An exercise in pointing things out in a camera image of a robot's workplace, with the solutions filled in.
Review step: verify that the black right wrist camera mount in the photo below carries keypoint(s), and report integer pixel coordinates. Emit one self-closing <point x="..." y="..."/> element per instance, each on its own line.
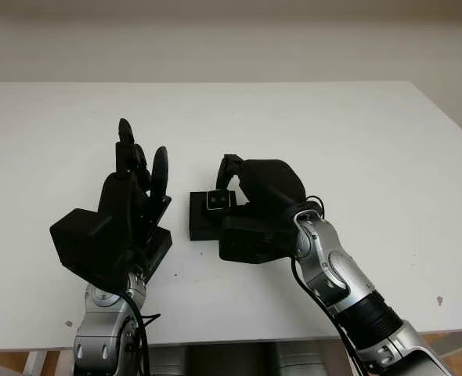
<point x="246" y="243"/>

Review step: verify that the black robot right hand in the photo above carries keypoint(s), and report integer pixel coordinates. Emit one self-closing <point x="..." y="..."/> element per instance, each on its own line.
<point x="270" y="184"/>

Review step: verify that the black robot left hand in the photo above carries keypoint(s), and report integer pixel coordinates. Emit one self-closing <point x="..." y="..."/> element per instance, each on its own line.
<point x="117" y="207"/>

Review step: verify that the white table leg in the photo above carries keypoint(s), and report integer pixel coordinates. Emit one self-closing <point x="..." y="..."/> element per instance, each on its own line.
<point x="33" y="364"/>

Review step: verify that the black RealSense box lid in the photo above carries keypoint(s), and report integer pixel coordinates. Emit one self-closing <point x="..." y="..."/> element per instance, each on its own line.
<point x="160" y="250"/>

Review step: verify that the small silver black camera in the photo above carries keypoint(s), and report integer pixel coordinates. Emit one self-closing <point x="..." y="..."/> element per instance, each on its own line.
<point x="219" y="200"/>

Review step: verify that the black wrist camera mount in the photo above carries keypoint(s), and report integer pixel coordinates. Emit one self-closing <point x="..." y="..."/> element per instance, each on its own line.
<point x="78" y="243"/>
<point x="246" y="243"/>

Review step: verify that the black camera box base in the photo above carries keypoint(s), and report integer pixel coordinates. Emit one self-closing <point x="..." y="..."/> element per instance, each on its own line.
<point x="201" y="229"/>

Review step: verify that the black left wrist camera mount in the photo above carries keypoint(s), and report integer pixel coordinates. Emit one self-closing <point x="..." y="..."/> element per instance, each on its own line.
<point x="78" y="243"/>

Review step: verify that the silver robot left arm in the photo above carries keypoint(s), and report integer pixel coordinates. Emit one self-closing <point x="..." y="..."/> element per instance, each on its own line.
<point x="98" y="333"/>

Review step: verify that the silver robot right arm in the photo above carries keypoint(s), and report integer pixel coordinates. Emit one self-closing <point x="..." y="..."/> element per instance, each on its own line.
<point x="333" y="266"/>

